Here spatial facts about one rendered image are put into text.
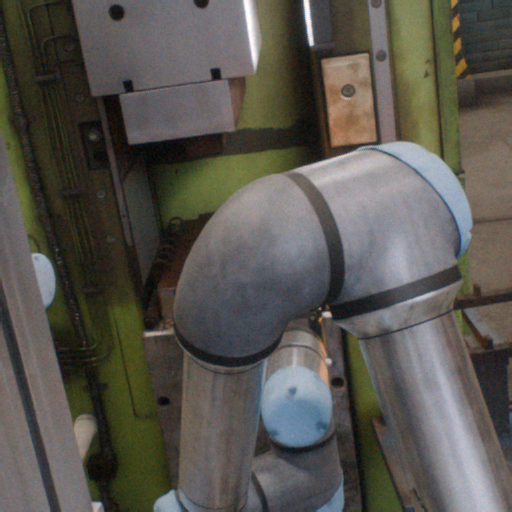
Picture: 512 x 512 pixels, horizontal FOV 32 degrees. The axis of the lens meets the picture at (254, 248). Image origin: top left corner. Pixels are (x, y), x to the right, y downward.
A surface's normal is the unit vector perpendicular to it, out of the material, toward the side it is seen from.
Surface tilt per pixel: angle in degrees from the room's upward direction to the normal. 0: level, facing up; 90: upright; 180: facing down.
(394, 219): 69
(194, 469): 101
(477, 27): 89
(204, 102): 90
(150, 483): 90
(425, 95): 90
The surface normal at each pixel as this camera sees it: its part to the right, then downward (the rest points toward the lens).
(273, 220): -0.18, -0.35
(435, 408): -0.14, 0.02
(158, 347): -0.04, 0.35
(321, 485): 0.46, 0.21
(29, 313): 0.94, -0.02
